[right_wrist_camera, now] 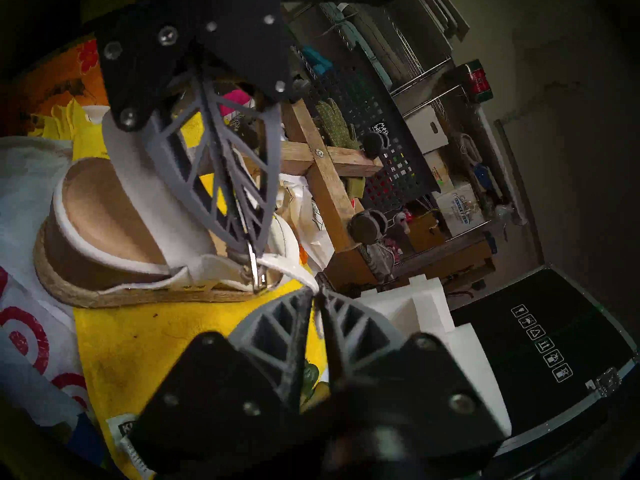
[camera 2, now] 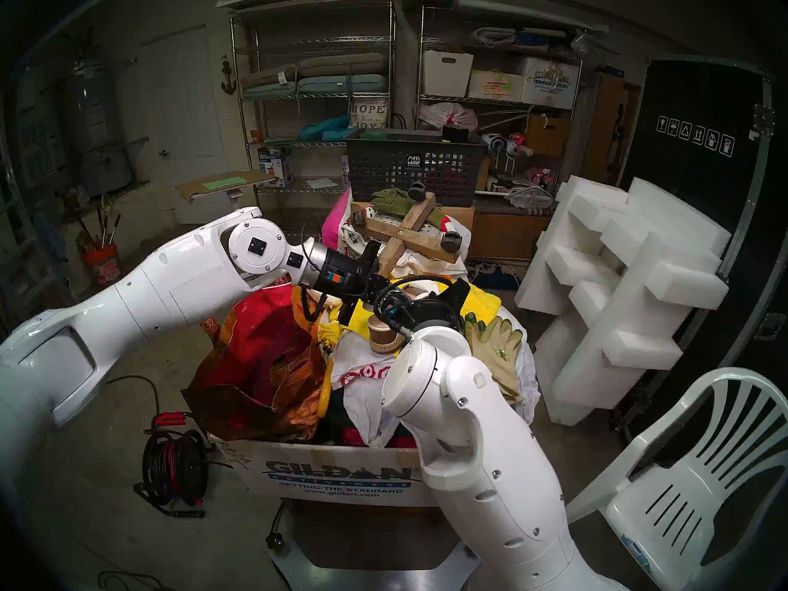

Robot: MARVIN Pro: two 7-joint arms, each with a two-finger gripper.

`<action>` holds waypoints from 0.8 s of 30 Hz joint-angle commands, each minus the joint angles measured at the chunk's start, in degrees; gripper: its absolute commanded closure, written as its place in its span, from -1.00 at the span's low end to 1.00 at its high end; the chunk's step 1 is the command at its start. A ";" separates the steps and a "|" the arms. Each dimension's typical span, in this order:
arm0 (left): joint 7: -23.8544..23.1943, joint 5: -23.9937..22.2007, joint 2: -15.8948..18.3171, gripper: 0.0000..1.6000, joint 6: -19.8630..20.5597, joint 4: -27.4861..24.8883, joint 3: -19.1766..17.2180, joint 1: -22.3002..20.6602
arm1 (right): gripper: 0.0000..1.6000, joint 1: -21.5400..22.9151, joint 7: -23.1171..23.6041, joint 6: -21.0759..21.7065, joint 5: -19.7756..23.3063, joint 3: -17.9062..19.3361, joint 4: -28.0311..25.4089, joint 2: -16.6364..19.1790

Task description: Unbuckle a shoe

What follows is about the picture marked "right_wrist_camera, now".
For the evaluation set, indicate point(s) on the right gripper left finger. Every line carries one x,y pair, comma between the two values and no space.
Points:
225,384

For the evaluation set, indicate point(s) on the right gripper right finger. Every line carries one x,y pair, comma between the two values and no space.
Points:
415,374

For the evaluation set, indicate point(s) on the white foam packing block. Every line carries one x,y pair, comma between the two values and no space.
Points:
470,354

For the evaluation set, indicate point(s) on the pink cloth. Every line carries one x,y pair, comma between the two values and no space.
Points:
235,100

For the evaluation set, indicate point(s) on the cream fabric piece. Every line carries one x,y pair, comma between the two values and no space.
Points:
95,113

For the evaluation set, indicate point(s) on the tan wooden board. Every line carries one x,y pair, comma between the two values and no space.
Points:
450,259

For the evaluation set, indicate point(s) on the turquoise folded cushion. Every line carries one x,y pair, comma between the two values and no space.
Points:
317,59

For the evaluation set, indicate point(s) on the large brown box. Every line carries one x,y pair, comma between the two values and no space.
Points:
350,271

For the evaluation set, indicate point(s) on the black flight case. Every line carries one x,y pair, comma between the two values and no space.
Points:
550,334

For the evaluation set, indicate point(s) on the brown cardboard box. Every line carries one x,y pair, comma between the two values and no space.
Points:
425,231

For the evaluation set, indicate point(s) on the red orange patterned bag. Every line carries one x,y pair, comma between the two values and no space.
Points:
55,79

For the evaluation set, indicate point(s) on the pink flowers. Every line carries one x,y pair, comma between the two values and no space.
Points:
397,229

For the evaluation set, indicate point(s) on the dark blue fabric bag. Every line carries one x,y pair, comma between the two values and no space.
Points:
87,439

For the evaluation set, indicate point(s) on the green knit gloves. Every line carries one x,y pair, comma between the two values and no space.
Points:
335,124

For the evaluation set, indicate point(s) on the teal seat cushion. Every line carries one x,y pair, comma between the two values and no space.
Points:
365,39

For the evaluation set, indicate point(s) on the black plastic mesh basket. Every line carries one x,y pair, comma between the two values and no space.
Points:
360,99

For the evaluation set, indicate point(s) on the small Gildan cardboard box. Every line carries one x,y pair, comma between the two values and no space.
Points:
460,209

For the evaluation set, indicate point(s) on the white printed fabric bag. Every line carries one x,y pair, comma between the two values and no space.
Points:
305,219

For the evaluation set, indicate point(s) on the wooden cross caster dolly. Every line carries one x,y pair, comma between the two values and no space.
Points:
325,184

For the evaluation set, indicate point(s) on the small labelled cardboard box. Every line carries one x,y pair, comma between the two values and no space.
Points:
439,170

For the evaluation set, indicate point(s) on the white red-print plastic bag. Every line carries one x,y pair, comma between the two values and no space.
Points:
25,209

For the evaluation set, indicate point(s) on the white storage bin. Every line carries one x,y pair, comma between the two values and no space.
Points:
427,129

